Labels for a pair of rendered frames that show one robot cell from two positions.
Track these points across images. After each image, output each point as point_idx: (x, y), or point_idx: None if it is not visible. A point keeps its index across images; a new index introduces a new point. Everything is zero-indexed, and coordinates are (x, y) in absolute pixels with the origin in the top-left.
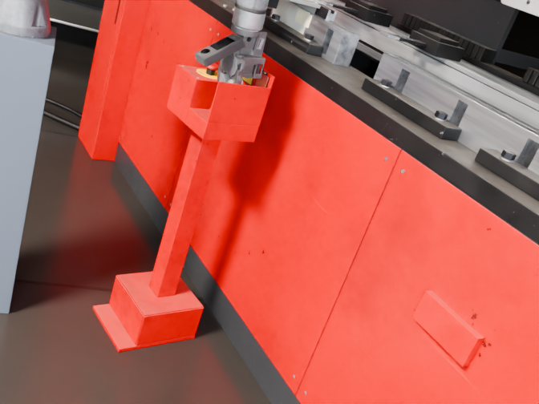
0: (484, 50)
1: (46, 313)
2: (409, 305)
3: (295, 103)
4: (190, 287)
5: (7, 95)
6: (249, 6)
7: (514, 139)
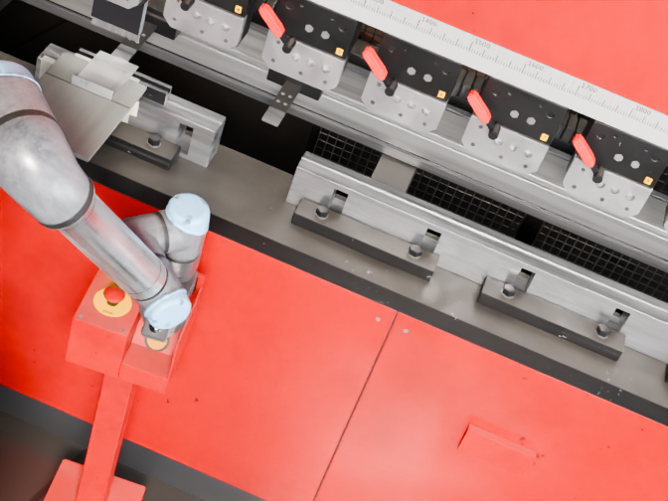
0: None
1: None
2: (444, 435)
3: None
4: (59, 443)
5: None
6: (192, 257)
7: (506, 267)
